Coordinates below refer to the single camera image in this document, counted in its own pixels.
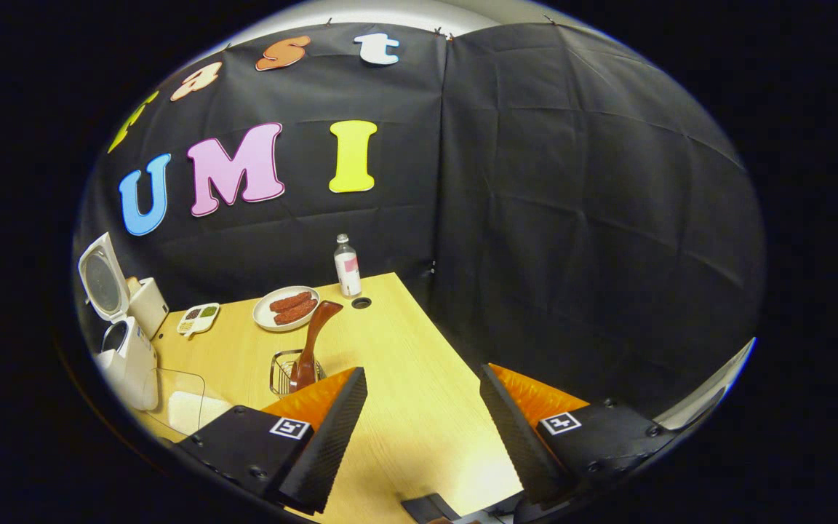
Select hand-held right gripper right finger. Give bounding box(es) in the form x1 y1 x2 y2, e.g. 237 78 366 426
479 362 682 510

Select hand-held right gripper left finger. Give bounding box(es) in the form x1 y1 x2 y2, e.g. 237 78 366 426
175 366 369 514

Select metal wire chopstick holder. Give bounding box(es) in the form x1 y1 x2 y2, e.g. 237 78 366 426
269 349 327 397

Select brown wooden spoon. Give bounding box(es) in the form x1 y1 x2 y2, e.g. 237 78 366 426
289 300 344 394

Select clear plastic rice container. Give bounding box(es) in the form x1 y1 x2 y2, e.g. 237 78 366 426
144 368 234 437

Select white rice cooker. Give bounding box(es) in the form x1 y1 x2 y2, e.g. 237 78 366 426
77 231 160 412

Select red sausage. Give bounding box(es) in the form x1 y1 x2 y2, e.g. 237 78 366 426
269 291 314 313
274 298 318 325

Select white round plate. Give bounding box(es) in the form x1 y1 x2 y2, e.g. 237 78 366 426
252 285 322 333

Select clear bottle with pink label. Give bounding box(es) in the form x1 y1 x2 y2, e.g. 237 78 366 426
334 234 362 299

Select white divided grain dish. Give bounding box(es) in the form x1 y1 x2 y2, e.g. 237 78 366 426
177 303 220 337

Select white toaster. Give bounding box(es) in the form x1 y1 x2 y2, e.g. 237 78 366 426
128 277 170 341

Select black backdrop cloth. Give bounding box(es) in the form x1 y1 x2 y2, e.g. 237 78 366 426
73 22 765 430

